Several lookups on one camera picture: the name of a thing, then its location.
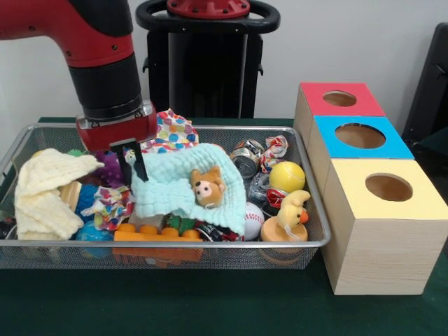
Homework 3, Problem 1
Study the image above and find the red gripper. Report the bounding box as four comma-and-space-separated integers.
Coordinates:
76, 101, 158, 186

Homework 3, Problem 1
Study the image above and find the mint green cloth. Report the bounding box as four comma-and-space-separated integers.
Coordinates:
131, 142, 246, 235

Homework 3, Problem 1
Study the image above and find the silver mesh bin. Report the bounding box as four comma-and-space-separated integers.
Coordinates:
0, 122, 333, 270

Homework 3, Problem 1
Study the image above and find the wooden three-hole box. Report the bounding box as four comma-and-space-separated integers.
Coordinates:
293, 82, 448, 296

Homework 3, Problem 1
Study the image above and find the purple spiky monster toy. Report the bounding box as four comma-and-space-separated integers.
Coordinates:
94, 150, 127, 188

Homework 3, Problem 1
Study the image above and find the polka dot cloth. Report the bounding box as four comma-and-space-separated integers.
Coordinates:
139, 108, 200, 155

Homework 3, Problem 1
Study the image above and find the orange building brick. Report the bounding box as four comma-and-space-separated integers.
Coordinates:
113, 223, 204, 243

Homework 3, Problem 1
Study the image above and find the brown plush toy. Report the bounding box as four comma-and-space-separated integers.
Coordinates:
190, 166, 225, 207

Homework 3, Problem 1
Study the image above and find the cream knitted cloth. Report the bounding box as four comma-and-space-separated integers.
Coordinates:
14, 147, 106, 242

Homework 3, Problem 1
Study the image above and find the crushed silver drink can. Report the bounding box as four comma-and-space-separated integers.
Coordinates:
229, 139, 265, 179

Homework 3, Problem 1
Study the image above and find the white toy baseball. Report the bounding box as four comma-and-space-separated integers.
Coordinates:
244, 202, 266, 242

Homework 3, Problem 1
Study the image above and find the yellow tennis ball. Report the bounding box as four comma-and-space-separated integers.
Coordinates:
269, 161, 306, 193

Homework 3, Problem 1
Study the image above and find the dark green tablecloth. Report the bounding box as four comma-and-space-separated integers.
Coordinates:
0, 116, 448, 336

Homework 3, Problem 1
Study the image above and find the yellow plush duck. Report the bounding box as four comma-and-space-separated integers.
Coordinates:
276, 190, 312, 234

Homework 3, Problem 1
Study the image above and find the black panel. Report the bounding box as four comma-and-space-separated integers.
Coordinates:
401, 22, 448, 141

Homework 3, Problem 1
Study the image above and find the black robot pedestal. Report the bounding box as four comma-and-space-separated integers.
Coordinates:
132, 0, 281, 119

